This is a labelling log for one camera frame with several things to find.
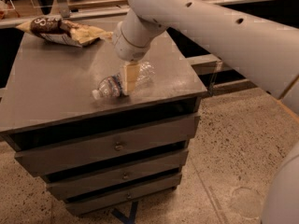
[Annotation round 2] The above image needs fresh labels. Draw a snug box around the middle grey drawer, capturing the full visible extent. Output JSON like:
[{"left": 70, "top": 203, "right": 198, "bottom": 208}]
[{"left": 47, "top": 148, "right": 188, "bottom": 200}]

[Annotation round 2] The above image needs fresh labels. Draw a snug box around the grey drawer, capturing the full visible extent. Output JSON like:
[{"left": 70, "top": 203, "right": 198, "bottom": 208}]
[
  {"left": 47, "top": 148, "right": 188, "bottom": 200},
  {"left": 15, "top": 113, "right": 199, "bottom": 176},
  {"left": 65, "top": 173, "right": 182, "bottom": 216}
]

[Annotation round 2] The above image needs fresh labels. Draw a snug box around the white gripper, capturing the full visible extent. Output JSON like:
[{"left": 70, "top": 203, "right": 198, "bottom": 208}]
[{"left": 112, "top": 21, "right": 150, "bottom": 95}]

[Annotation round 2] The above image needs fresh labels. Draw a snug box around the grey three-drawer cabinet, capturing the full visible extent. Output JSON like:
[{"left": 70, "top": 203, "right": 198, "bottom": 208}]
[{"left": 0, "top": 34, "right": 206, "bottom": 204}]

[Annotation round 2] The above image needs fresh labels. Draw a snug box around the top grey drawer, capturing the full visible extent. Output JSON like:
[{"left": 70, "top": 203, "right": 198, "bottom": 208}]
[{"left": 15, "top": 113, "right": 199, "bottom": 176}]

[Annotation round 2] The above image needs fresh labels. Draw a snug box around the clear plastic water bottle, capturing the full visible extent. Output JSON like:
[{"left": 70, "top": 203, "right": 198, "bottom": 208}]
[{"left": 92, "top": 62, "right": 155, "bottom": 100}]

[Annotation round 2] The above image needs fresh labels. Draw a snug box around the brown and yellow chip bag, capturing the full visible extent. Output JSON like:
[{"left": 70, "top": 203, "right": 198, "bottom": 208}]
[{"left": 17, "top": 17, "right": 113, "bottom": 48}]

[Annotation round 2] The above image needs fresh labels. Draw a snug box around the bottom grey drawer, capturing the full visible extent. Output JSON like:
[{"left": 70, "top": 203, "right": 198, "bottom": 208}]
[{"left": 65, "top": 173, "right": 182, "bottom": 216}]

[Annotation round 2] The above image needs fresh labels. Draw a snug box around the grey metal railing frame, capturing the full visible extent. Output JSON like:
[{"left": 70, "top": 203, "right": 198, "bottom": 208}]
[{"left": 0, "top": 0, "right": 299, "bottom": 97}]

